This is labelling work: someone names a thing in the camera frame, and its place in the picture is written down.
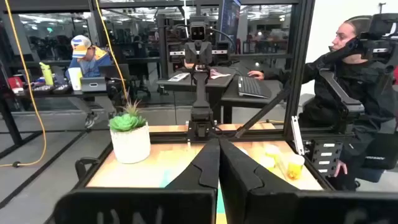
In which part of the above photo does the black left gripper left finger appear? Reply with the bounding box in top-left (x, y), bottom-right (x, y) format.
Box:
top-left (54, 138), bottom-right (221, 224)

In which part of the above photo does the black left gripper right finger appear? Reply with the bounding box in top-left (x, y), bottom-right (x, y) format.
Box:
top-left (219, 138), bottom-right (398, 224)

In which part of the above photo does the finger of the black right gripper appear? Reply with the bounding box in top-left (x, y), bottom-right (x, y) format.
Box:
top-left (200, 42), bottom-right (214, 65)
top-left (184, 42), bottom-right (199, 65)

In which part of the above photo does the pink white paper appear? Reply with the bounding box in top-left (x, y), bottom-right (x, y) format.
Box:
top-left (210, 68), bottom-right (233, 80)

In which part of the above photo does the white flat device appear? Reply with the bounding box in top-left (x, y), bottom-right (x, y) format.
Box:
top-left (167, 73), bottom-right (190, 83)

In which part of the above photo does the dark grey desk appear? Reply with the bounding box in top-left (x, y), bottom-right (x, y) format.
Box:
top-left (156, 66), bottom-right (238, 124)

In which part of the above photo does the dark monitor screen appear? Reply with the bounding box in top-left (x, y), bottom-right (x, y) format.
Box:
top-left (217, 0), bottom-right (243, 44)

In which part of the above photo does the black desk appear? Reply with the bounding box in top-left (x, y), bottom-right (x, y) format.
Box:
top-left (221, 79), bottom-right (292, 124)

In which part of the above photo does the black keyboard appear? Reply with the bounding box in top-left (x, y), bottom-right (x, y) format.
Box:
top-left (238, 75), bottom-right (272, 100)

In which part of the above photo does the succulent in white pot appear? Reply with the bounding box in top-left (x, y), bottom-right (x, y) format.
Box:
top-left (108, 99), bottom-right (152, 165)

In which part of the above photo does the black box with white labels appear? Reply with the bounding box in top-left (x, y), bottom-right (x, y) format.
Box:
top-left (306, 139), bottom-right (345, 179)

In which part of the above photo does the person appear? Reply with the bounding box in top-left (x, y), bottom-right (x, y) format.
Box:
top-left (248, 15), bottom-right (398, 191)
top-left (64, 34), bottom-right (113, 129)

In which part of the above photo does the grey tablet box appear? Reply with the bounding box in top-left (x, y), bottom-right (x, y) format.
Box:
top-left (80, 77), bottom-right (108, 93)

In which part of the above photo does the white cup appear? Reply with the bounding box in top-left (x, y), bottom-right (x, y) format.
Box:
top-left (67, 67), bottom-right (83, 91)

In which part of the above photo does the yellow green water bottle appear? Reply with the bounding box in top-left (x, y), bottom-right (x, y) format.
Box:
top-left (39, 62), bottom-right (54, 86)

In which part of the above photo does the red box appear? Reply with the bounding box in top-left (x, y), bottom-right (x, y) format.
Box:
top-left (7, 76), bottom-right (24, 93)

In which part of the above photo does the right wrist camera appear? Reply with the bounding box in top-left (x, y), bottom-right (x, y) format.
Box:
top-left (188, 21), bottom-right (209, 42)

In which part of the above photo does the black right camera cable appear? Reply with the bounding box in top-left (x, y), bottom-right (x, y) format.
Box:
top-left (206, 27), bottom-right (236, 50)

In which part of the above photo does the white strip bracket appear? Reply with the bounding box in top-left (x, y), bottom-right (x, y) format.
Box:
top-left (290, 115), bottom-right (305, 156)

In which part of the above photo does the black aluminium station frame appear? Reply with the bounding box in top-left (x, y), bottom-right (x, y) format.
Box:
top-left (0, 0), bottom-right (357, 191)

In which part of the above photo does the black bar mount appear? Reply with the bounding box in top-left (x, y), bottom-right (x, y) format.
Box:
top-left (74, 157), bottom-right (101, 182)

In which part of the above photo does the black desk frame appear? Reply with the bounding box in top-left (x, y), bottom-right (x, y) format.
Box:
top-left (0, 88), bottom-right (109, 147)

